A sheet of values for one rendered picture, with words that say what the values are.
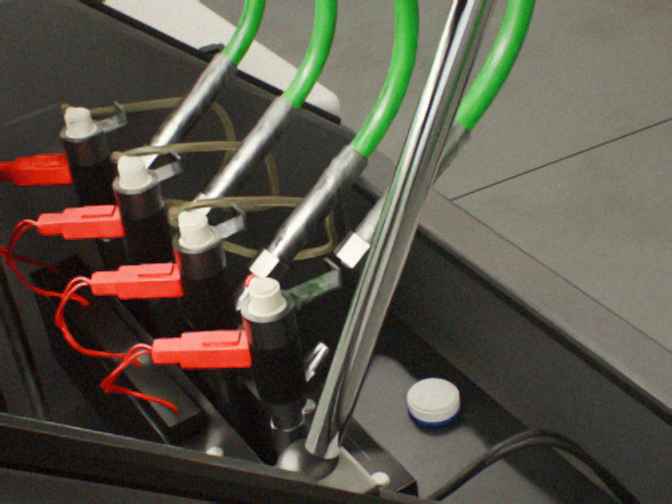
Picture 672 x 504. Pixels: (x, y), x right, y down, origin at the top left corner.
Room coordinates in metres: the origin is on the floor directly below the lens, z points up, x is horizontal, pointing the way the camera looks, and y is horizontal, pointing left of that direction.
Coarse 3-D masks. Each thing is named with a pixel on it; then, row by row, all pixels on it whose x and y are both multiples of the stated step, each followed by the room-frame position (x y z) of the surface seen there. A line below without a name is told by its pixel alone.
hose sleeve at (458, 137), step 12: (456, 120) 0.60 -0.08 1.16; (456, 132) 0.59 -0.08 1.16; (468, 132) 0.60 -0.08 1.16; (456, 144) 0.59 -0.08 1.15; (444, 156) 0.59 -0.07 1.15; (444, 168) 0.59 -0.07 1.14; (384, 192) 0.59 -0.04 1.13; (372, 216) 0.58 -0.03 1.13; (360, 228) 0.57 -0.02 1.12; (372, 228) 0.57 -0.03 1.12
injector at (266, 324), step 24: (288, 312) 0.54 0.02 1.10; (264, 336) 0.53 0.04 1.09; (288, 336) 0.54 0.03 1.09; (264, 360) 0.53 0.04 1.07; (288, 360) 0.53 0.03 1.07; (312, 360) 0.55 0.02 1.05; (264, 384) 0.54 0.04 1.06; (288, 384) 0.53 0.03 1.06; (312, 384) 0.55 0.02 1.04; (264, 408) 0.54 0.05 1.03; (288, 408) 0.53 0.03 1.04; (288, 432) 0.54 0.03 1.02
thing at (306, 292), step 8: (312, 280) 0.57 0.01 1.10; (320, 280) 0.57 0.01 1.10; (328, 280) 0.56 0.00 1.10; (296, 288) 0.56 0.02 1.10; (304, 288) 0.56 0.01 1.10; (312, 288) 0.56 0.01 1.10; (320, 288) 0.56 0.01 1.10; (328, 288) 0.56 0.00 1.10; (336, 288) 0.56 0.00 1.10; (296, 296) 0.55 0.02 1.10; (304, 296) 0.55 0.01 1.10; (312, 296) 0.55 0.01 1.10; (320, 296) 0.55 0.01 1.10; (296, 304) 0.55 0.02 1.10
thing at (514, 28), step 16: (512, 0) 0.62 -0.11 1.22; (528, 0) 0.62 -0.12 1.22; (512, 16) 0.62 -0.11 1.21; (528, 16) 0.62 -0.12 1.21; (512, 32) 0.61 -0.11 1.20; (496, 48) 0.62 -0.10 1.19; (512, 48) 0.61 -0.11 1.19; (496, 64) 0.61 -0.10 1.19; (512, 64) 0.61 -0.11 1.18; (480, 80) 0.61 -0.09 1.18; (496, 80) 0.61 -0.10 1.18; (464, 96) 0.61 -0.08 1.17; (480, 96) 0.60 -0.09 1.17; (464, 112) 0.60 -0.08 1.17; (480, 112) 0.60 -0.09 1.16
